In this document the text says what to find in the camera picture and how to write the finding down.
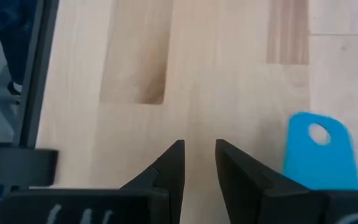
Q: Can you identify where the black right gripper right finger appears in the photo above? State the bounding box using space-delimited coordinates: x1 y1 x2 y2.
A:
214 138 358 224

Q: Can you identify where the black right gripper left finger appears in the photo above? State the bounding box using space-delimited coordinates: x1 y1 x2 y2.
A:
0 139 186 224

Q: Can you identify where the light blue measuring cup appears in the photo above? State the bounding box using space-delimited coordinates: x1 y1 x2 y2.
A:
283 111 358 191

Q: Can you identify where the person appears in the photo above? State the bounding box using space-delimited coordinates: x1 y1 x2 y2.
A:
0 0 39 97

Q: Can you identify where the black edge bracket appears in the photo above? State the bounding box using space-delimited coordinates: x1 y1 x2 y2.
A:
0 147 58 188

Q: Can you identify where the black metal table frame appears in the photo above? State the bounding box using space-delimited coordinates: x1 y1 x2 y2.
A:
14 0 60 149

